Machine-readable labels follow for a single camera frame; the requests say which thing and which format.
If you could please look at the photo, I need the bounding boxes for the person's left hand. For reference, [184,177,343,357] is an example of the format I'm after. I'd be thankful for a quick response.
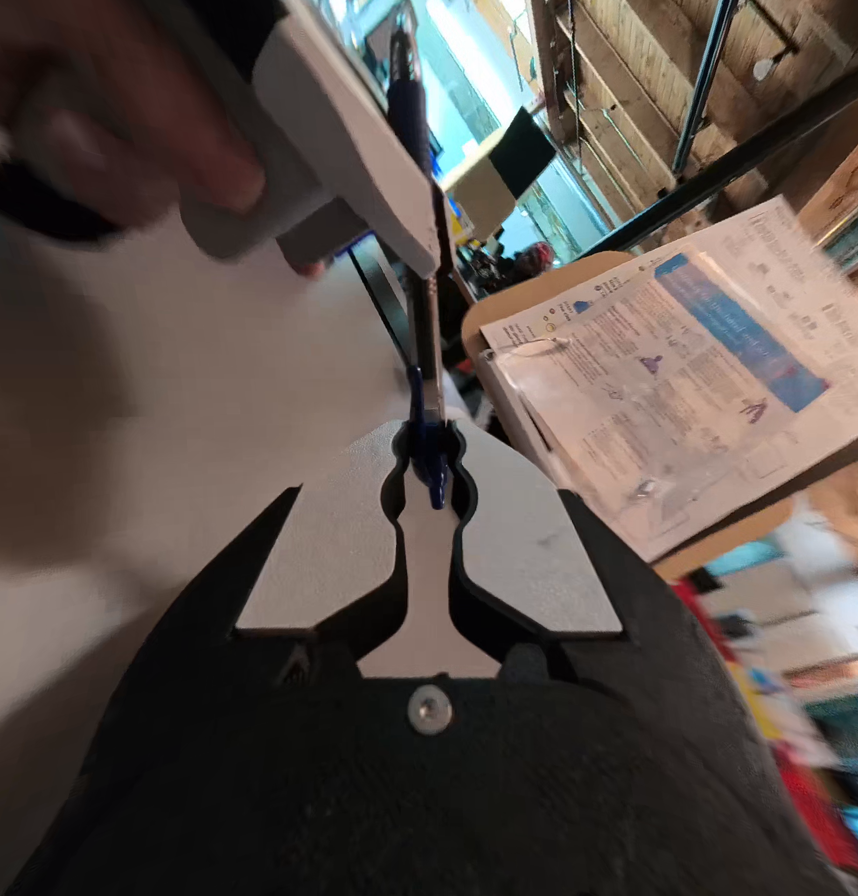
[0,0,269,232]

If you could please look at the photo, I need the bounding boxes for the black and tan board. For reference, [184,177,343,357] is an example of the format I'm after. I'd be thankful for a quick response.
[439,105,559,225]

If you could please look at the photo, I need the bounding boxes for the wooden document stand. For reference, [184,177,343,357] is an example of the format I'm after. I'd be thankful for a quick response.
[460,196,858,582]

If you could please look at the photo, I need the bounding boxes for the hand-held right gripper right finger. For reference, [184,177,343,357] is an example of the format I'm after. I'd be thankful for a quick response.
[450,420,626,665]

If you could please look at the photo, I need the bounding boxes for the printed paper sheets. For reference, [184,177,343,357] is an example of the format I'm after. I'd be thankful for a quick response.
[481,196,858,561]

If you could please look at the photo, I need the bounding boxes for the black metal beam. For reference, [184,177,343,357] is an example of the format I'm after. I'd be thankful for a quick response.
[583,56,858,256]

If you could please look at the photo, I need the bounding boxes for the blue pen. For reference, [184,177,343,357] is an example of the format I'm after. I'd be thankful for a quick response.
[387,28,449,511]

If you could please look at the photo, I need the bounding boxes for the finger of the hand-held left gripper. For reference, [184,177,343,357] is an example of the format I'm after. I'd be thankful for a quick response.
[276,213,375,277]
[179,10,445,279]

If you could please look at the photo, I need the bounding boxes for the black desk panel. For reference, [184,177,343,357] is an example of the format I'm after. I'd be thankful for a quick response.
[346,241,414,368]

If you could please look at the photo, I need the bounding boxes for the grey desk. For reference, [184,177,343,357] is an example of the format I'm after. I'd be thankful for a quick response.
[0,203,503,896]

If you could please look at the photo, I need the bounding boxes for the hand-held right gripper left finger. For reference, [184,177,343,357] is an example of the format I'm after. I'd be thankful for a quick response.
[235,420,409,660]

